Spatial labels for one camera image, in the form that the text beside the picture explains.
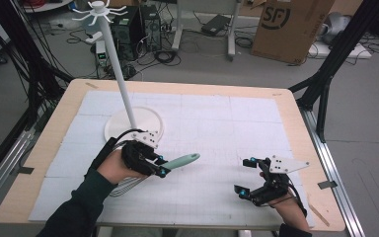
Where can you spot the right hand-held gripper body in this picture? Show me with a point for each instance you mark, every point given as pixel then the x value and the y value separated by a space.
pixel 274 191

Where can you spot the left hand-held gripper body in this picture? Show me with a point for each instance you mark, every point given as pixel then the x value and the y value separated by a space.
pixel 138 156

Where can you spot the white hook rack stand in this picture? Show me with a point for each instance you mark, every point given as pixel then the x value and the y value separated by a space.
pixel 125 120

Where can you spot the person's right hand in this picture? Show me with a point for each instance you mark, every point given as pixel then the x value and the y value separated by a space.
pixel 288 209

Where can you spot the person's left hand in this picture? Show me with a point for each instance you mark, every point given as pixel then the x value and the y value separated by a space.
pixel 115 169

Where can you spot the thin wooden stick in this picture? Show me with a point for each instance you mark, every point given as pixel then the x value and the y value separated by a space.
pixel 319 215

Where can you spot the white grid mat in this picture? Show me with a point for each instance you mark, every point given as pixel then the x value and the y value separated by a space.
pixel 210 131

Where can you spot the black tape piece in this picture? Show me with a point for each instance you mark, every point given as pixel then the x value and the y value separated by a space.
pixel 327 184
pixel 25 170

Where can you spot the brown tape strip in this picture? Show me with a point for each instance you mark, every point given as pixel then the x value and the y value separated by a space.
pixel 91 85

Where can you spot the power supply with green display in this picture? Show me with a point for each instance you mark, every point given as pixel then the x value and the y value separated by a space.
pixel 101 51

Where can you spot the large black computer tower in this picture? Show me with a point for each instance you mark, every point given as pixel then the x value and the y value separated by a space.
pixel 131 36

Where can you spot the white power strip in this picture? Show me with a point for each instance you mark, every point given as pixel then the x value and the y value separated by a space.
pixel 93 39

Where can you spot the narrow black computer tower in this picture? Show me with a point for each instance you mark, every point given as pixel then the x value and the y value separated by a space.
pixel 151 29

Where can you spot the white metal stand leg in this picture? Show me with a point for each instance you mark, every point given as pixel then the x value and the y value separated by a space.
pixel 177 29
pixel 232 36

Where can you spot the white foam board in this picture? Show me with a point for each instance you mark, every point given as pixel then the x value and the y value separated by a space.
pixel 322 51

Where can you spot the brown cardboard box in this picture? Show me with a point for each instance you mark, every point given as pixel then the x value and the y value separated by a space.
pixel 292 33

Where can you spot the flat black laptop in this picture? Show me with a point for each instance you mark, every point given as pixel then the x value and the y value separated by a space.
pixel 215 24

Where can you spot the grey bag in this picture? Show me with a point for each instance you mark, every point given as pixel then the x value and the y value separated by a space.
pixel 337 24

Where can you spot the white round table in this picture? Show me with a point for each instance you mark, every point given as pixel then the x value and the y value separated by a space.
pixel 46 6

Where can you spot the aluminium rail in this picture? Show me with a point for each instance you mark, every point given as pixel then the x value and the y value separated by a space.
pixel 329 164
pixel 3 168

